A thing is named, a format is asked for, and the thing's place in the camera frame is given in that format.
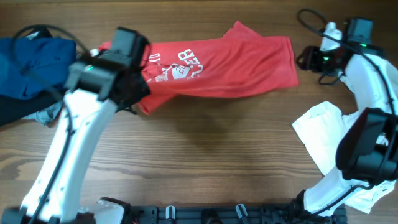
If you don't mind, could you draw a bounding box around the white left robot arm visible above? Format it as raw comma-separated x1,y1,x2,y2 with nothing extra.
1,50,150,223

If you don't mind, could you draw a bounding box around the blue folded garment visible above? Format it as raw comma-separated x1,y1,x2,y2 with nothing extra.
1,38,76,100

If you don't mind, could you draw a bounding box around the red printed t-shirt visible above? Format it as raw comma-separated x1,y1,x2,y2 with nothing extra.
98,20,300,116

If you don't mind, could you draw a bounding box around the black folded garment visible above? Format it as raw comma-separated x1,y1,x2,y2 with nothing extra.
1,27,66,126

